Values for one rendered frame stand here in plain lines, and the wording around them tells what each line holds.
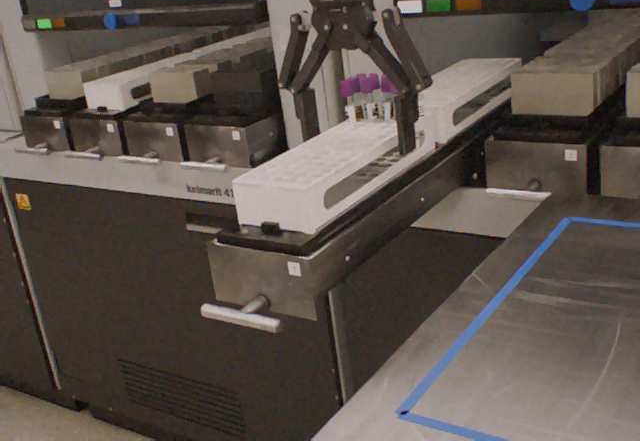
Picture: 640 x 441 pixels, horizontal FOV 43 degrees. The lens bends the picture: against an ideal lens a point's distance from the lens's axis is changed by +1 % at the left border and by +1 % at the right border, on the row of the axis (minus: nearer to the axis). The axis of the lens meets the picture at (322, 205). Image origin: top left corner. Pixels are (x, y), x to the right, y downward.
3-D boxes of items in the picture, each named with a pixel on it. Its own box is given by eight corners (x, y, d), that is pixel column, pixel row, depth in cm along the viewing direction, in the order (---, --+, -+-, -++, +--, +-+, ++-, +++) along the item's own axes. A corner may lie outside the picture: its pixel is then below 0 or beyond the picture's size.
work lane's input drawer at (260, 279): (466, 128, 141) (463, 77, 137) (544, 131, 133) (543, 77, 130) (188, 319, 85) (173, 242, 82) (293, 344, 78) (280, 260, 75)
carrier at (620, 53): (626, 89, 118) (626, 48, 116) (622, 92, 117) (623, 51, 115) (547, 88, 125) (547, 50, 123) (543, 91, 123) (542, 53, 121)
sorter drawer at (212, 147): (379, 74, 193) (376, 37, 190) (431, 74, 186) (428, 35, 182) (173, 171, 138) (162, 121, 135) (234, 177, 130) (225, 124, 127)
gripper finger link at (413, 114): (407, 77, 91) (431, 77, 90) (411, 120, 93) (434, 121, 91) (401, 80, 90) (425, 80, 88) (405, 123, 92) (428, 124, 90)
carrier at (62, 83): (94, 98, 164) (88, 69, 162) (87, 101, 162) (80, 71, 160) (57, 97, 170) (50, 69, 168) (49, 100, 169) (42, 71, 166)
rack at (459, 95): (466, 95, 134) (464, 58, 132) (524, 96, 129) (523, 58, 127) (379, 148, 112) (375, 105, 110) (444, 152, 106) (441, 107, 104)
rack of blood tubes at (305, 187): (372, 152, 110) (367, 109, 108) (437, 157, 105) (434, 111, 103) (238, 234, 88) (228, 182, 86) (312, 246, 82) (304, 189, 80)
